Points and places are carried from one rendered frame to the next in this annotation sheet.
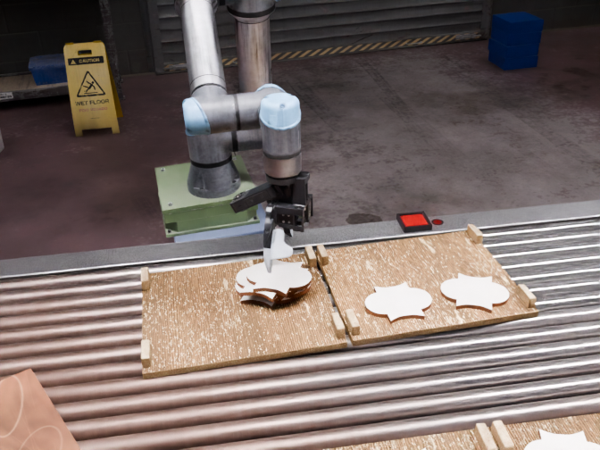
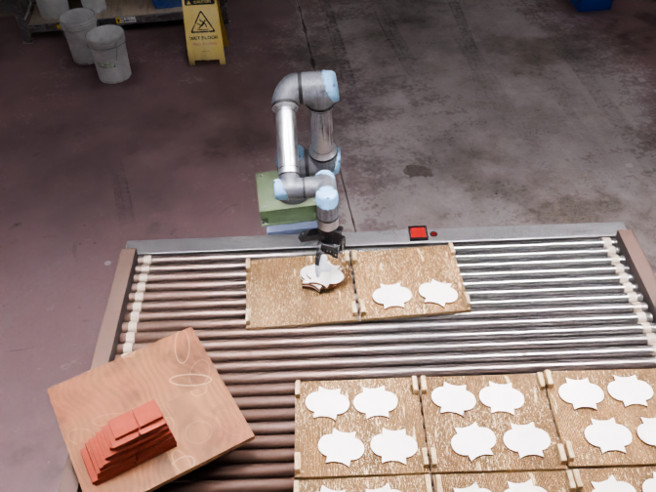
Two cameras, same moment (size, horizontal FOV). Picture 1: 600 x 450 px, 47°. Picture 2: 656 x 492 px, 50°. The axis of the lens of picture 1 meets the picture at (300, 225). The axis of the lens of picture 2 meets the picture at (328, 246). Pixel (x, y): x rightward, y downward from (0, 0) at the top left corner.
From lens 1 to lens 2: 1.23 m
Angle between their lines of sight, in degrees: 15
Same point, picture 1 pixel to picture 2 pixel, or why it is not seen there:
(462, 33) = not seen: outside the picture
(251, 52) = (319, 127)
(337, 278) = (360, 274)
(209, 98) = (288, 182)
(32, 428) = (195, 359)
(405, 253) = (405, 259)
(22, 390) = (188, 339)
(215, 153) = not seen: hidden behind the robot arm
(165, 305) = (259, 284)
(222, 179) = not seen: hidden behind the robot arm
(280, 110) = (326, 201)
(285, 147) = (328, 218)
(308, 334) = (337, 311)
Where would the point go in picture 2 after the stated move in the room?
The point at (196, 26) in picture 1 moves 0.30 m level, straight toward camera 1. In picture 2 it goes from (284, 129) to (283, 182)
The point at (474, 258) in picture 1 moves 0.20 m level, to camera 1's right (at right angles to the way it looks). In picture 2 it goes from (446, 267) to (498, 270)
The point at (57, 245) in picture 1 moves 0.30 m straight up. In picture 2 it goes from (179, 176) to (171, 139)
